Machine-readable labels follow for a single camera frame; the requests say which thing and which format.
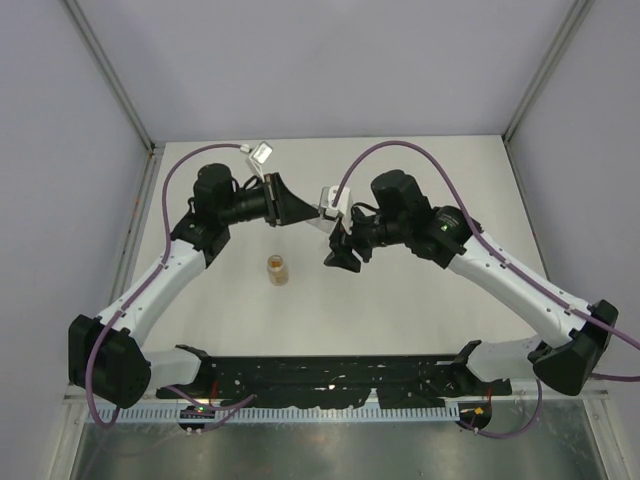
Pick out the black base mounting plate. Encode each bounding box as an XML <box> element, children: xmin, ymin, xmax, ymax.
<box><xmin>172</xmin><ymin>354</ymin><xmax>512</xmax><ymax>410</ymax></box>

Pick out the white slotted cable duct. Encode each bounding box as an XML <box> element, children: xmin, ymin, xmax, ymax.
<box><xmin>118</xmin><ymin>402</ymin><xmax>460</xmax><ymax>424</ymax></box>

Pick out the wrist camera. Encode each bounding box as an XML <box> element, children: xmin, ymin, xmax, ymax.
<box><xmin>240</xmin><ymin>141</ymin><xmax>273</xmax><ymax>181</ymax></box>
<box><xmin>319</xmin><ymin>186</ymin><xmax>353</xmax><ymax>233</ymax></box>

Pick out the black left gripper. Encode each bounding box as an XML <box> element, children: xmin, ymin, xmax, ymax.
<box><xmin>220</xmin><ymin>173</ymin><xmax>320</xmax><ymax>227</ymax></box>

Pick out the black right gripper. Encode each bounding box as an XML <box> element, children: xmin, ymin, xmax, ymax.
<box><xmin>325</xmin><ymin>202</ymin><xmax>410</xmax><ymax>271</ymax></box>

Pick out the translucent weekly pill organizer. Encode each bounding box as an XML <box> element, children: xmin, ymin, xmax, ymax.
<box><xmin>306</xmin><ymin>204</ymin><xmax>344</xmax><ymax>236</ymax></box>

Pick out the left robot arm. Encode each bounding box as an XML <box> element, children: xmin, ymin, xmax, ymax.
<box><xmin>68</xmin><ymin>164</ymin><xmax>319</xmax><ymax>409</ymax></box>

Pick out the left aluminium frame post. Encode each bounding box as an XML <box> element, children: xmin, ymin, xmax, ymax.
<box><xmin>62</xmin><ymin>0</ymin><xmax>157</xmax><ymax>154</ymax></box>

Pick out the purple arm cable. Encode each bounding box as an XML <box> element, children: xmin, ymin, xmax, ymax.
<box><xmin>87</xmin><ymin>142</ymin><xmax>259</xmax><ymax>431</ymax></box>
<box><xmin>333</xmin><ymin>141</ymin><xmax>640</xmax><ymax>440</ymax></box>

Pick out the clear pill bottle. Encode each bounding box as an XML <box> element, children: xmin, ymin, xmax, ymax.
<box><xmin>267</xmin><ymin>255</ymin><xmax>289</xmax><ymax>286</ymax></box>

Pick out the aluminium frame corner post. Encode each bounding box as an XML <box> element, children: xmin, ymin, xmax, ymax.
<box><xmin>501</xmin><ymin>0</ymin><xmax>596</xmax><ymax>146</ymax></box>

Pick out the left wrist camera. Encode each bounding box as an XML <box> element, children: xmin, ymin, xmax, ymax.
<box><xmin>240</xmin><ymin>141</ymin><xmax>273</xmax><ymax>181</ymax></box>

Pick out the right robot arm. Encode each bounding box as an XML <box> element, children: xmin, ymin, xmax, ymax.
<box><xmin>319</xmin><ymin>170</ymin><xmax>618</xmax><ymax>396</ymax></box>

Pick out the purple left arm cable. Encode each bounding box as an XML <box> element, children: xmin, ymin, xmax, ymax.
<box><xmin>87</xmin><ymin>142</ymin><xmax>259</xmax><ymax>431</ymax></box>

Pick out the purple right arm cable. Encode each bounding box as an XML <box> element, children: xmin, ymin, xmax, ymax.
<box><xmin>333</xmin><ymin>141</ymin><xmax>640</xmax><ymax>440</ymax></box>

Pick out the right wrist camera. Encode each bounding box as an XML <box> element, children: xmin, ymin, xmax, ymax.
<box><xmin>319</xmin><ymin>186</ymin><xmax>353</xmax><ymax>233</ymax></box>

